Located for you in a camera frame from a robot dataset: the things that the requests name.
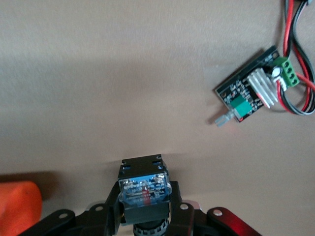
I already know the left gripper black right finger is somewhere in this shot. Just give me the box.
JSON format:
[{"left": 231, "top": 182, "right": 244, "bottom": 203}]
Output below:
[{"left": 169, "top": 181, "right": 261, "bottom": 236}]

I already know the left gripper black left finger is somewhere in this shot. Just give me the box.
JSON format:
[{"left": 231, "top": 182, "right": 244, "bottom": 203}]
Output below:
[{"left": 36, "top": 180, "right": 124, "bottom": 236}]

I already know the yellow push button switch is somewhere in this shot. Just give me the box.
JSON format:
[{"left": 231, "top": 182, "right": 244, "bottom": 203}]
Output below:
[{"left": 117, "top": 154, "right": 172, "bottom": 236}]

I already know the orange cylinder white 4680 print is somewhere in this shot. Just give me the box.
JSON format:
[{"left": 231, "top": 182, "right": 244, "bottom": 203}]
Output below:
[{"left": 0, "top": 180, "right": 42, "bottom": 236}]

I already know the black motor controller board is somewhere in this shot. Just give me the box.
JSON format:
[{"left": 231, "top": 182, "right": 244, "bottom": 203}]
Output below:
[{"left": 210, "top": 45, "right": 301, "bottom": 128}]

